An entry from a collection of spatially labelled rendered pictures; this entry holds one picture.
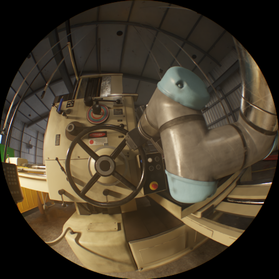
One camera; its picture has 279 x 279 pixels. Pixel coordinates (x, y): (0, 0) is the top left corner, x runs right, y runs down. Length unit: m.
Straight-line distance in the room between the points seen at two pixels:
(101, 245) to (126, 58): 8.30
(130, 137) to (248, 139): 0.24
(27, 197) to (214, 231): 3.50
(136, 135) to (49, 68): 9.62
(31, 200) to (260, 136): 3.52
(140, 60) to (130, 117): 7.28
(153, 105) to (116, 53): 7.72
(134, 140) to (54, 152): 0.66
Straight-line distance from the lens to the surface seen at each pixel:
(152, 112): 0.17
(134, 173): 0.65
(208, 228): 0.87
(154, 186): 0.56
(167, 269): 1.42
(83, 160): 0.69
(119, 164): 0.52
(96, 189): 0.68
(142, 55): 7.69
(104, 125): 0.45
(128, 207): 1.44
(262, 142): 0.16
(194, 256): 1.52
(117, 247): 1.01
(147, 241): 1.01
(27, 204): 3.32
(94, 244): 1.04
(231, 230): 0.83
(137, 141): 0.25
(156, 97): 0.15
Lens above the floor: 1.28
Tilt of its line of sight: 14 degrees up
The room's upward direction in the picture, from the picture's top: 8 degrees counter-clockwise
